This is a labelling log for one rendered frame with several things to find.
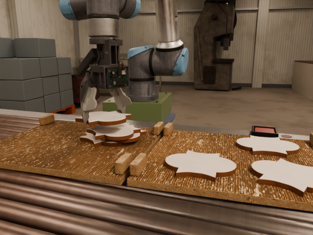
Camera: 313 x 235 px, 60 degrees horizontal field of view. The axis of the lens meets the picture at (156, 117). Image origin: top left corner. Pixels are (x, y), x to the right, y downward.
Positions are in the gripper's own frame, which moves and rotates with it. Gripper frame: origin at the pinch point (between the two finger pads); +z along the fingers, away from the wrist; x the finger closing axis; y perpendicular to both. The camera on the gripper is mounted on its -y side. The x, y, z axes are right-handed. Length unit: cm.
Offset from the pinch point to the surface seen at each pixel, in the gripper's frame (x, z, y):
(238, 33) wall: 772, -68, -448
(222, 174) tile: 5.5, 6.0, 34.1
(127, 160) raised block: -6.1, 4.6, 19.1
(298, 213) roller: 7.5, 8.7, 47.7
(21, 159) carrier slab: -21.0, 6.5, -1.1
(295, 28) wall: 872, -80, -309
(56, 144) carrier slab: -11.1, 6.5, -5.6
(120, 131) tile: 2.1, 3.2, 4.7
